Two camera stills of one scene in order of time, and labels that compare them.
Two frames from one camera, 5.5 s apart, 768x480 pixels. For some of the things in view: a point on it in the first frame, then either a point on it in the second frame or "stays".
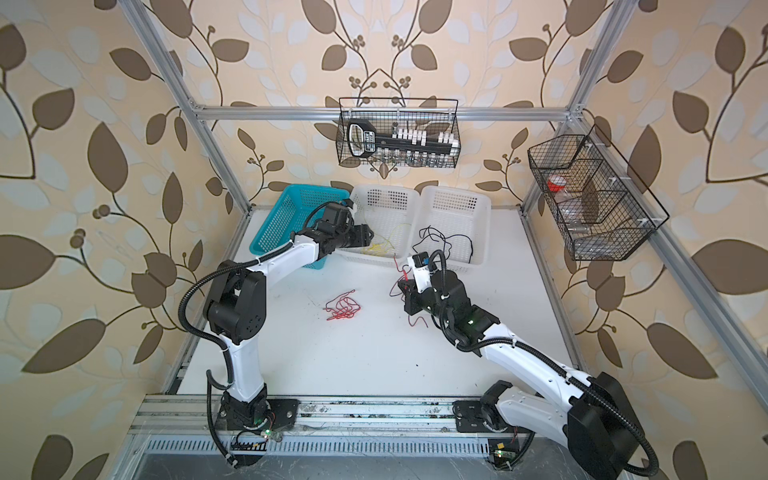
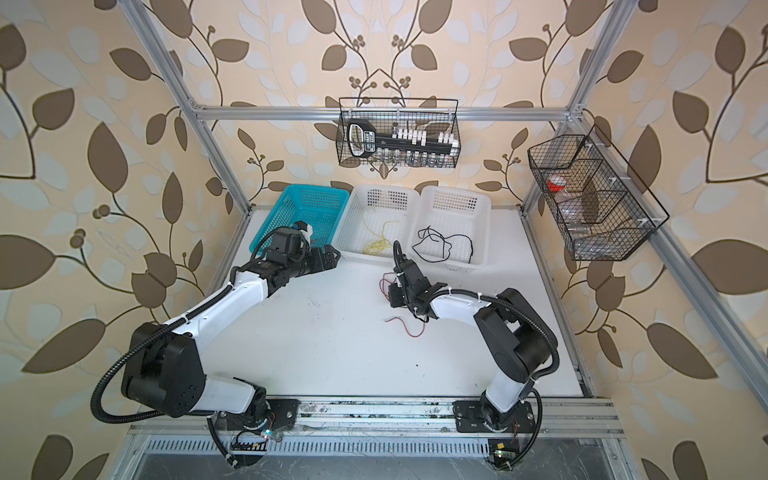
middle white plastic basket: x=394 y=214 stays
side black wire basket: x=601 y=206 stays
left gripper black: x=362 y=235 to x=319 y=263
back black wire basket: x=399 y=132 stays
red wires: x=346 y=305 to x=387 y=298
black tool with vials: x=363 y=140 stays
